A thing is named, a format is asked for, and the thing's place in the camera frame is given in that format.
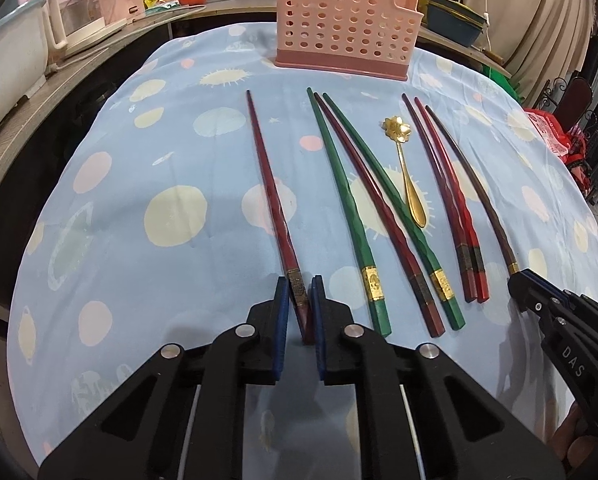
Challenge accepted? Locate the dark metal chair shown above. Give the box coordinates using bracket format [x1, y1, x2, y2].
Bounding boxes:
[541, 77, 596, 131]

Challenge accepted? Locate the blue printed tablecloth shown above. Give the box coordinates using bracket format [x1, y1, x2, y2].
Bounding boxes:
[6, 22, 598, 480]

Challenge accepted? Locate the stack of blue basins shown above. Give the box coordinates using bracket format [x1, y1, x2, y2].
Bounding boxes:
[425, 0, 486, 47]

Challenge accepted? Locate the bright red chopstick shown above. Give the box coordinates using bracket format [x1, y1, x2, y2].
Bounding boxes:
[414, 96, 490, 305]

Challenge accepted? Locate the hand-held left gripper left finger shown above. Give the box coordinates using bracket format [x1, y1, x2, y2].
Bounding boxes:
[38, 276, 292, 480]

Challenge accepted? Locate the pink perforated utensil basket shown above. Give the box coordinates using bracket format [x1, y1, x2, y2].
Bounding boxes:
[274, 0, 423, 82]

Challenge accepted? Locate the red plastic bag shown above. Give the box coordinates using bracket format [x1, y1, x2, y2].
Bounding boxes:
[524, 107, 590, 171]

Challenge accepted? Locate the dark red chopstick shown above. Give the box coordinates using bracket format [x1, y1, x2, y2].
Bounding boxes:
[245, 90, 316, 346]
[314, 91, 447, 339]
[402, 93, 477, 303]

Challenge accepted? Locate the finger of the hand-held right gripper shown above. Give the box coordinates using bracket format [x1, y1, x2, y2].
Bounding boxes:
[516, 268, 598, 333]
[506, 272, 598, 437]

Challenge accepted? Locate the person's right hand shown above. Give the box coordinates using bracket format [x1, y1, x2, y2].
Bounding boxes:
[549, 402, 598, 463]

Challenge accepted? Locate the gold flower spoon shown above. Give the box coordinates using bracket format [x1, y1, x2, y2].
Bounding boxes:
[382, 115, 431, 229]

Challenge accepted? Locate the dark brown chopstick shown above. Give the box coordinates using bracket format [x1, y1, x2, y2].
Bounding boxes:
[424, 105, 520, 277]

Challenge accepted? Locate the white plastic tub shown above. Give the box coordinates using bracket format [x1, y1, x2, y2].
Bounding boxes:
[0, 0, 50, 151]

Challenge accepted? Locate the green chopstick gold band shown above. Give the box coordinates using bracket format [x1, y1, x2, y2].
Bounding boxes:
[306, 87, 393, 338]
[323, 93, 466, 332]

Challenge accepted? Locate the white toaster oven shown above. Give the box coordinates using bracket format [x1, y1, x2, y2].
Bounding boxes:
[44, 0, 130, 58]

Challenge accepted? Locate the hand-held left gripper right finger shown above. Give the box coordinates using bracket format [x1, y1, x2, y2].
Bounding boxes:
[310, 274, 564, 480]

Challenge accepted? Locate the green bag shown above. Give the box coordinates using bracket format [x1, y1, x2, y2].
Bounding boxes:
[486, 62, 524, 102]

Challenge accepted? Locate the beige curtain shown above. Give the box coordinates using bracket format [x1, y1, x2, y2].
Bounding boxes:
[461, 0, 598, 92]

